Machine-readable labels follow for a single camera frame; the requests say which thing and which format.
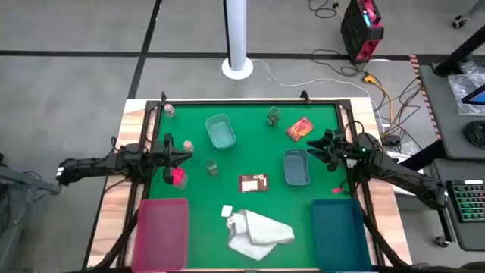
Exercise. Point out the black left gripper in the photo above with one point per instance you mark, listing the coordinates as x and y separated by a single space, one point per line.
168 155

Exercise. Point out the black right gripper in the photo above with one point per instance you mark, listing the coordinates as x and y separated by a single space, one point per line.
339 151

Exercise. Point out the small glass spice jar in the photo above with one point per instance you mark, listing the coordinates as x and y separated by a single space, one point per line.
169 110
188 146

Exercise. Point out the red smoked paprika tin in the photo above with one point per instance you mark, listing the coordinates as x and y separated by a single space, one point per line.
179 177

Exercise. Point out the green-lidded herb spice jar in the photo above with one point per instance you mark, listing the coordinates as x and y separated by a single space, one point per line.
273 117
212 167

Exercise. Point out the brown spice packet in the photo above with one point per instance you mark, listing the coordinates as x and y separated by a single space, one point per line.
253 183

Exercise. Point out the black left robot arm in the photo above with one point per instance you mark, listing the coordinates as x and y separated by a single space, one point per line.
94 167

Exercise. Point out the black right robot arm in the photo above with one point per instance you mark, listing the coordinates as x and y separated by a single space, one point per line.
401 174

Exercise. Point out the red-orange spice packet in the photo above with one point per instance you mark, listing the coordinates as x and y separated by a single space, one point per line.
299 129

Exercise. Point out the small grey-blue plastic basket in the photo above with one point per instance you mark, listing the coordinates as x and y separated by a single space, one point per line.
296 168

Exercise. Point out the small red clip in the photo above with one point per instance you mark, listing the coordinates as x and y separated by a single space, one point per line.
337 190

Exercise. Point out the small teal plastic basket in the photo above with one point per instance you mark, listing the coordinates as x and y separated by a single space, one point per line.
221 132

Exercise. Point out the green felt table mat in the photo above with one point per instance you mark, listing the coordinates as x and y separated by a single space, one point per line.
257 159

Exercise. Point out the white printed towel tag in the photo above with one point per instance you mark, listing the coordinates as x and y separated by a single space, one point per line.
226 211

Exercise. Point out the large pink plastic bin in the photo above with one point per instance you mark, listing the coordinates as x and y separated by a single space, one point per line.
161 235

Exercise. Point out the large blue plastic bin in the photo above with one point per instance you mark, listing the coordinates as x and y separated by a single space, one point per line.
339 235

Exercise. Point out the grey-white knitted towel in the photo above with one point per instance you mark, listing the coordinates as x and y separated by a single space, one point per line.
261 235

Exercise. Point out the red-white hazard tape strip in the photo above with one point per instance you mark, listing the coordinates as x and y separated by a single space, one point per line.
426 98

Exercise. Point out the red and black equipment case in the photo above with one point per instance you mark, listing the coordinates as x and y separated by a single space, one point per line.
360 34

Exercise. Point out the grey side table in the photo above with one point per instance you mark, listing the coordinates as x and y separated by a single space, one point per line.
443 125

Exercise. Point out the white pole with round base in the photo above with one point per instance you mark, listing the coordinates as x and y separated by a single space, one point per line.
236 38

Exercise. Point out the black caster wheel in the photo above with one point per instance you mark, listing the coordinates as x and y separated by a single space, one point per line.
441 240
459 22

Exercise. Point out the clear plastic bag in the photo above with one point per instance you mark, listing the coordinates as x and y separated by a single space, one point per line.
464 89

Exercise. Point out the backlit black keyboard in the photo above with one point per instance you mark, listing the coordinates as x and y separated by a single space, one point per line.
470 201

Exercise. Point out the grey metal stand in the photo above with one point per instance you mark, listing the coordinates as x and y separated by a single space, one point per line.
22 184

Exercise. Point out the grey keyboard desk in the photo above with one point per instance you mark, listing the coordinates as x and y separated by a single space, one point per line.
454 235

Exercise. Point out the blue tablet screen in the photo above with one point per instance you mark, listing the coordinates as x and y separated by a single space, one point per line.
477 96

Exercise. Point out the black slanted pole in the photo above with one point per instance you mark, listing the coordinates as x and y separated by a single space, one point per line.
458 53

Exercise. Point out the silver corner bracket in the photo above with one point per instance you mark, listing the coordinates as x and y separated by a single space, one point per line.
350 162

